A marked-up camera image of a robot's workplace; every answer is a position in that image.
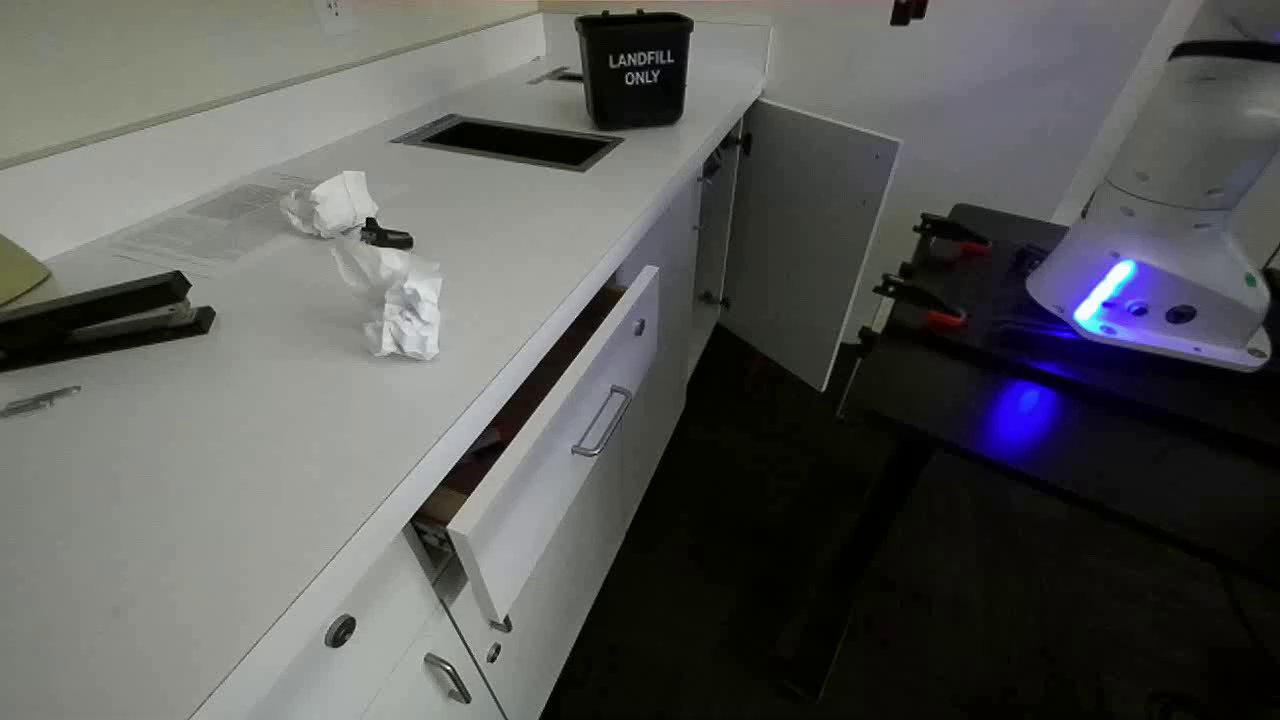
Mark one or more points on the red black clamp lower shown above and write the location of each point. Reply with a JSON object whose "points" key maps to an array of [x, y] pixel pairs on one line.
{"points": [[938, 312]]}

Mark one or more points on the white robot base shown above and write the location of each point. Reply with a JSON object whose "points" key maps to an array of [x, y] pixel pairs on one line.
{"points": [[1153, 260]]}

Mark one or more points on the black robot cart table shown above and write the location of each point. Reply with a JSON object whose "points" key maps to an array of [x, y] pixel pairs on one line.
{"points": [[1171, 450]]}

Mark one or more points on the lower drawer handle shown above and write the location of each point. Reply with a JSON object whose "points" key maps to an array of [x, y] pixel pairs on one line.
{"points": [[451, 679]]}

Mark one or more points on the red black clamp upper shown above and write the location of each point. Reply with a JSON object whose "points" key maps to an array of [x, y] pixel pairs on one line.
{"points": [[949, 230]]}

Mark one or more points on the red black clamp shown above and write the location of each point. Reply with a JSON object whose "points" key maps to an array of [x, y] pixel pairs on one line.
{"points": [[938, 312], [949, 230]]}

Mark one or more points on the crumpled white paper far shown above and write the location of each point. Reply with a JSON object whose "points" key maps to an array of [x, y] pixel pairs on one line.
{"points": [[332, 205]]}

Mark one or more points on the open white drawer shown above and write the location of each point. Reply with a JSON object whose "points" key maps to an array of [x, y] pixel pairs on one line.
{"points": [[518, 499]]}

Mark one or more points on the crumpled white paper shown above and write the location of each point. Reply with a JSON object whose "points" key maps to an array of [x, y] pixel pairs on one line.
{"points": [[332, 205], [409, 311]]}

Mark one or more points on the black marker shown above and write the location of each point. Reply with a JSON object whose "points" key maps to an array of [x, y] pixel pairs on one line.
{"points": [[384, 239]]}

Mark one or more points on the silver pen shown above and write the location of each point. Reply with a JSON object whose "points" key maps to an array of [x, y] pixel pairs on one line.
{"points": [[36, 401]]}

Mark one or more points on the black landfill bin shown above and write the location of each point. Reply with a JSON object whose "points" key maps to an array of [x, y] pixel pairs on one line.
{"points": [[633, 67]]}

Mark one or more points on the black stapler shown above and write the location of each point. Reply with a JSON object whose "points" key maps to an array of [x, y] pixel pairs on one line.
{"points": [[105, 318]]}

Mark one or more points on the crumpled white paper near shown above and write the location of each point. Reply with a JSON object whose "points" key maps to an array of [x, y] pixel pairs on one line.
{"points": [[409, 311]]}

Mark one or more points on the yellow green pad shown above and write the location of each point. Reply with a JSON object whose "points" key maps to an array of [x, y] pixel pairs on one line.
{"points": [[23, 275]]}

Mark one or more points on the open white cabinet door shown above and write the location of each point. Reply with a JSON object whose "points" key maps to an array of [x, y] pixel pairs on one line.
{"points": [[804, 210]]}

